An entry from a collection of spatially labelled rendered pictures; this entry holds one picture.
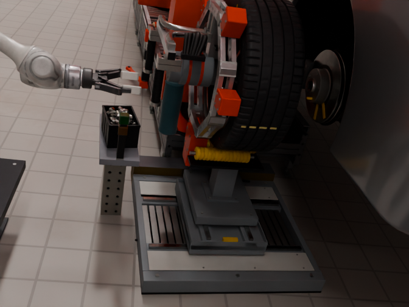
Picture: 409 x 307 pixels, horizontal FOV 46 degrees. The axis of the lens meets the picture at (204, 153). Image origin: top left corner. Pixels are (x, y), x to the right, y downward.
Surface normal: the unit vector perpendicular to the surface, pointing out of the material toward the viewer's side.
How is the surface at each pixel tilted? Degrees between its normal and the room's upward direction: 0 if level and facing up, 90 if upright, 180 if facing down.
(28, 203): 0
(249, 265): 0
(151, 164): 0
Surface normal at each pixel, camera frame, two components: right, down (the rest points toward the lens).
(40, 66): 0.36, 0.15
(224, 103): 0.18, 0.52
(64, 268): 0.18, -0.85
